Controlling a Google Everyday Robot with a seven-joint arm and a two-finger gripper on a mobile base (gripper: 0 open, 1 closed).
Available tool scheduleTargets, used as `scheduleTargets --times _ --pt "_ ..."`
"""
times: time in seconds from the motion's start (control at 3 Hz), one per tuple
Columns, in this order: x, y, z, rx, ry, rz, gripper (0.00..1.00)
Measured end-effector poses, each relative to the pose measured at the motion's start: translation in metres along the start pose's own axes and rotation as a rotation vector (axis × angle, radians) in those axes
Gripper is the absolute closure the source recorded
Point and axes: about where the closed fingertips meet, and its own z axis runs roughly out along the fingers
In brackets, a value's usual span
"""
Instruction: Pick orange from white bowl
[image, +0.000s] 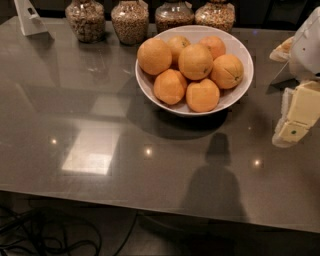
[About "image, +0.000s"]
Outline white stand left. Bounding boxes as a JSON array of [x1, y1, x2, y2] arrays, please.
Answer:
[[14, 0, 48, 36]]

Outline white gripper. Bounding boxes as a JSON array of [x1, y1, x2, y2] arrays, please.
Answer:
[[269, 7, 320, 148]]

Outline glass jar rightmost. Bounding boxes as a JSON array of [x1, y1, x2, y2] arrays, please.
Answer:
[[195, 0, 236, 32]]

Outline glass jar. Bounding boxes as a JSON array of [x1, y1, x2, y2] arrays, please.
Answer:
[[195, 0, 236, 32], [111, 0, 149, 45], [155, 0, 194, 33], [65, 0, 105, 43]]

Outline orange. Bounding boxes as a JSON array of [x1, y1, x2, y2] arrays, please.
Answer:
[[167, 35, 190, 65], [199, 36, 226, 59], [137, 38, 172, 75], [186, 79, 220, 113], [153, 69, 188, 105], [178, 43, 213, 80], [210, 54, 244, 89]]

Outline black floor cables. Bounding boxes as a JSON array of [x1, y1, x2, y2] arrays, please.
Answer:
[[0, 204, 138, 256]]

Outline glass jar leftmost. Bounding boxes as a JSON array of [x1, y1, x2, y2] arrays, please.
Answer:
[[65, 0, 105, 43]]

